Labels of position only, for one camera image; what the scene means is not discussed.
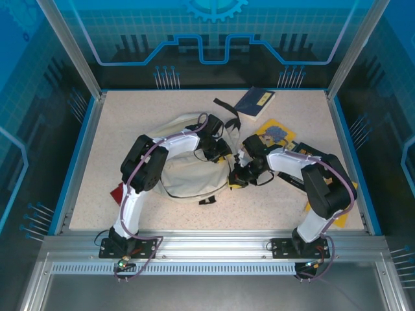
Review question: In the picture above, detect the beige backpack with black straps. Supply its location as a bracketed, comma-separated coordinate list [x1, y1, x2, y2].
[142, 97, 243, 205]

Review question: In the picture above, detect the yellow book with blue illustration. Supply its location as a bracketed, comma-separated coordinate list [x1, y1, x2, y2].
[251, 119, 298, 148]

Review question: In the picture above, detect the red notebook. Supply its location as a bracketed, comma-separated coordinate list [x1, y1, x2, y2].
[110, 182, 126, 207]

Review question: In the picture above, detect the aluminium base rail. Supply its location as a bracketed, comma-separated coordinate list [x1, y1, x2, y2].
[41, 229, 390, 260]

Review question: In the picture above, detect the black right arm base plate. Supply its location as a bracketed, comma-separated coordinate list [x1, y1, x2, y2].
[270, 237, 331, 260]

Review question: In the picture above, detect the white slotted cable duct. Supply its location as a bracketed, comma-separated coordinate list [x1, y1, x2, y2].
[51, 262, 314, 276]

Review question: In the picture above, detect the aluminium side rail blue edge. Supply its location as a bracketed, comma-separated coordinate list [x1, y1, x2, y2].
[326, 90, 382, 236]
[53, 92, 108, 236]

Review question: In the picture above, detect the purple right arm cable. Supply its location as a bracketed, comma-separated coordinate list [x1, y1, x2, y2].
[283, 150, 356, 283]

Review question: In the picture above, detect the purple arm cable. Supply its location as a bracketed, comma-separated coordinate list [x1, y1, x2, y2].
[112, 111, 209, 283]
[283, 150, 356, 283]

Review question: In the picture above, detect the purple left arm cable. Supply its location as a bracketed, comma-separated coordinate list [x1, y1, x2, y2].
[112, 111, 209, 283]

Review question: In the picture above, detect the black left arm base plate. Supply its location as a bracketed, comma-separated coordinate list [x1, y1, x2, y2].
[99, 237, 163, 260]

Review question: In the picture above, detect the aluminium frame post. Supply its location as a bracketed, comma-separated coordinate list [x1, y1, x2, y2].
[35, 0, 108, 100]
[326, 0, 388, 101]

